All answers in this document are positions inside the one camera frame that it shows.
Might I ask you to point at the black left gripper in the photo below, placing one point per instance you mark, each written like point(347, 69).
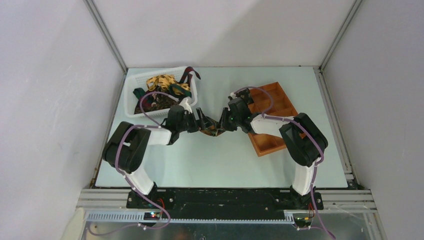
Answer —
point(196, 123)

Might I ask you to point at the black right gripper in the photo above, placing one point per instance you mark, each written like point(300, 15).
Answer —
point(226, 112)

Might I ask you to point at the dark floral patterned tie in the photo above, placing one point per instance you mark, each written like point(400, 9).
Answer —
point(212, 128)

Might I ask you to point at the orange compartment tray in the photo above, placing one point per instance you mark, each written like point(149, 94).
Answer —
point(265, 144)

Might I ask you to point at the white plastic mesh basket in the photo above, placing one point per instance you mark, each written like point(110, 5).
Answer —
point(139, 80)

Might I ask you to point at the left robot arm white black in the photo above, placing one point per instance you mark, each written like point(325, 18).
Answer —
point(126, 148)

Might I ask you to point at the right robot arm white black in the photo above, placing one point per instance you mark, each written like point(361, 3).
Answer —
point(303, 139)

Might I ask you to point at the rolled dark patterned tie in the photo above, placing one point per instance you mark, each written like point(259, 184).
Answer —
point(245, 95)

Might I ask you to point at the brown dark patterned tie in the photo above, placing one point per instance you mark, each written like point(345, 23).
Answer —
point(157, 102)

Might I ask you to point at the green navy plaid tie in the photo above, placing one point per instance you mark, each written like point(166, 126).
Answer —
point(178, 91)

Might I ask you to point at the red navy striped tie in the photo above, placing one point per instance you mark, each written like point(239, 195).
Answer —
point(187, 75)

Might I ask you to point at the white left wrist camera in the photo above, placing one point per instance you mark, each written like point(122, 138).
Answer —
point(185, 103)

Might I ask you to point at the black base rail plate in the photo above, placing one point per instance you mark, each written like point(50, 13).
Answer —
point(225, 203)

